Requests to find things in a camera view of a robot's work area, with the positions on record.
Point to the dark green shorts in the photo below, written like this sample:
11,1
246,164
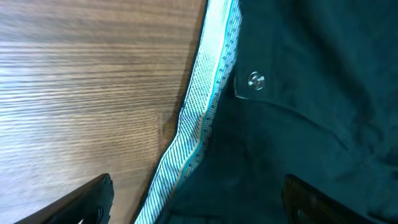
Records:
307,88

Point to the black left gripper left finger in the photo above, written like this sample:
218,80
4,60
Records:
89,204

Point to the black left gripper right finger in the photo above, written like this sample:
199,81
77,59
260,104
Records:
305,204

